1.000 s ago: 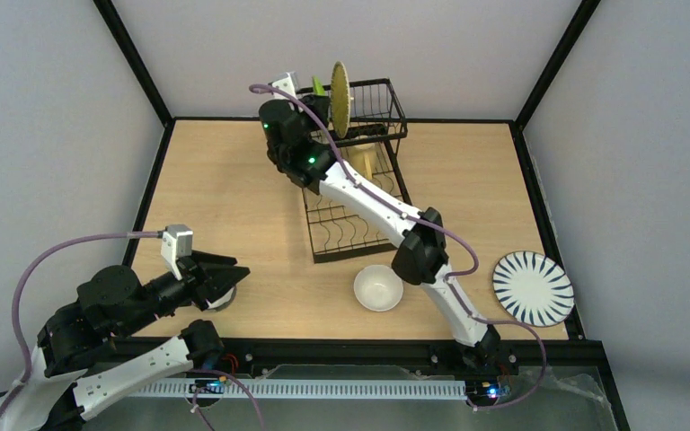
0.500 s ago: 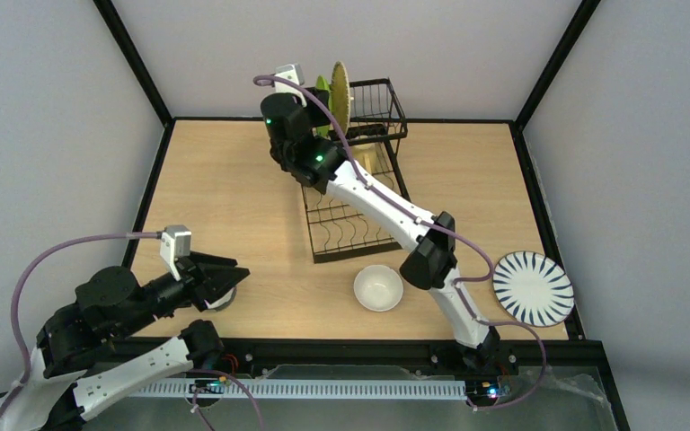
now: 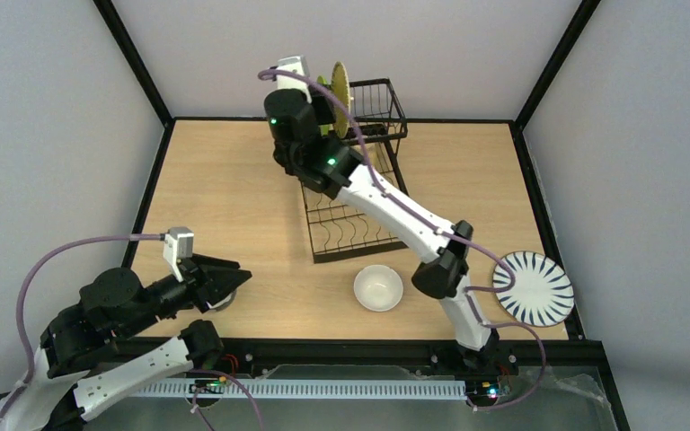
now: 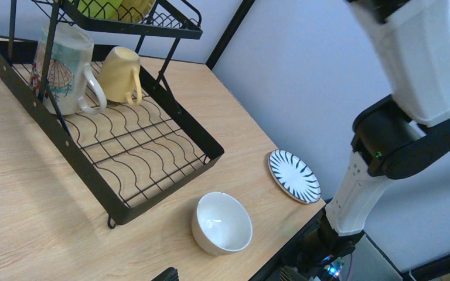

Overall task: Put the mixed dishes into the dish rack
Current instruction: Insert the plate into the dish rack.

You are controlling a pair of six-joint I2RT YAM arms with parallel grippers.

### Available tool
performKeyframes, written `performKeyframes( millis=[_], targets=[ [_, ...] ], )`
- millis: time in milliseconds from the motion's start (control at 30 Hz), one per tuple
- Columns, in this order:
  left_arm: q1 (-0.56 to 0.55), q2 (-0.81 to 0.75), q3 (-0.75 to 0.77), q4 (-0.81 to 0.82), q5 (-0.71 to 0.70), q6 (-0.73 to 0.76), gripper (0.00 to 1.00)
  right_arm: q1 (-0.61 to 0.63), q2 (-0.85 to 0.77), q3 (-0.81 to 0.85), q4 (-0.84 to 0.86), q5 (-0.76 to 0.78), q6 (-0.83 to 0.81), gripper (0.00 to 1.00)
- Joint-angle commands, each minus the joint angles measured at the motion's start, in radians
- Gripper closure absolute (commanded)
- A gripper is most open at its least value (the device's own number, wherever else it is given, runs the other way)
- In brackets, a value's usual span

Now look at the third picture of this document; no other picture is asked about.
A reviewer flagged green plate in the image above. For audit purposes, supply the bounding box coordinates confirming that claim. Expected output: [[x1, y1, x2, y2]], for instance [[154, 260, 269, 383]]
[[313, 91, 337, 136]]

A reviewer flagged round bamboo tray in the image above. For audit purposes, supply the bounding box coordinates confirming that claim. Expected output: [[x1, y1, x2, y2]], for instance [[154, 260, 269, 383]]
[[330, 61, 351, 138]]

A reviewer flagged black wire dish rack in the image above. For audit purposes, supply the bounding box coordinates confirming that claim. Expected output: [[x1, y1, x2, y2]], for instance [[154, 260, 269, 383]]
[[301, 78, 408, 264]]

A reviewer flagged blue striped white plate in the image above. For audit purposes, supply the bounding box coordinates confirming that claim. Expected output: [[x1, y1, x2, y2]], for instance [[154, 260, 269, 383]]
[[496, 251, 574, 327]]

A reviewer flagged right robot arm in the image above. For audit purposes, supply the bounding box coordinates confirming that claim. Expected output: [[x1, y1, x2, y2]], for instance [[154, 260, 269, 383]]
[[263, 89, 498, 353]]

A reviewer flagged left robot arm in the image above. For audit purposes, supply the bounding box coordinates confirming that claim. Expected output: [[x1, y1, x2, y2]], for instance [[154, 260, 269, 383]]
[[0, 255, 252, 430]]

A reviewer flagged white bowl dark rim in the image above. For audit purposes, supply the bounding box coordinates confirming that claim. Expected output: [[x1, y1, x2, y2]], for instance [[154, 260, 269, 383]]
[[210, 291, 237, 312]]

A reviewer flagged left circuit board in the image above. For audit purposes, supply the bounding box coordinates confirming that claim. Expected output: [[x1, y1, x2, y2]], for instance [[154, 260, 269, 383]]
[[189, 376, 232, 398]]

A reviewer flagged circuit board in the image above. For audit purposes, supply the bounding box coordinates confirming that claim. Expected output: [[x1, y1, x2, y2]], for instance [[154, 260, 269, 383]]
[[466, 382, 511, 401], [189, 376, 232, 398]]

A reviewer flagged white ceramic bowl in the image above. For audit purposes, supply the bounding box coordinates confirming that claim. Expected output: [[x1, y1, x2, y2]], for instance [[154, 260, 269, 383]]
[[353, 265, 403, 312]]

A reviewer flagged right circuit board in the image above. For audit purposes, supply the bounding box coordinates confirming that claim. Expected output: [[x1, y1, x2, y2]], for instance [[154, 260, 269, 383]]
[[466, 382, 511, 401]]

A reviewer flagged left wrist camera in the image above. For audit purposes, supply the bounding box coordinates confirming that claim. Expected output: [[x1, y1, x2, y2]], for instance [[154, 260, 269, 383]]
[[163, 226, 194, 282]]

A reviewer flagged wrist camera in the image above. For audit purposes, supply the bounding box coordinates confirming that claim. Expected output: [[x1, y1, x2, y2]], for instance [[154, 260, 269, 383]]
[[276, 55, 310, 96], [163, 226, 194, 282]]

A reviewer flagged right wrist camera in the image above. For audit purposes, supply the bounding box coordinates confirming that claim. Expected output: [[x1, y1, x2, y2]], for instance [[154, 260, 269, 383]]
[[276, 55, 310, 96]]

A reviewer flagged white slotted cable duct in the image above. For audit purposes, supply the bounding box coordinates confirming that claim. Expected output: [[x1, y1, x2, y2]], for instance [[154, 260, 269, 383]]
[[134, 378, 467, 400]]

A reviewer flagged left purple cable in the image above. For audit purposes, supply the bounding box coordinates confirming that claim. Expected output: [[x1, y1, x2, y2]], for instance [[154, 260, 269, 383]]
[[0, 233, 266, 431]]

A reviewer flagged purple cable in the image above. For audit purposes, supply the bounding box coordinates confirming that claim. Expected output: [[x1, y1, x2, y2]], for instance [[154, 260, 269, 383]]
[[0, 233, 266, 431], [258, 68, 549, 413]]

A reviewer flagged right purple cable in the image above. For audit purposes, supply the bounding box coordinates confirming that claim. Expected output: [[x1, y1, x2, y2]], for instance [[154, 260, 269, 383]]
[[258, 68, 549, 413]]

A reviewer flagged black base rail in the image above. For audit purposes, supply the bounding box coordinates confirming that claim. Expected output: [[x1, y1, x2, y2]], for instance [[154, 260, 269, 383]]
[[112, 338, 605, 376]]

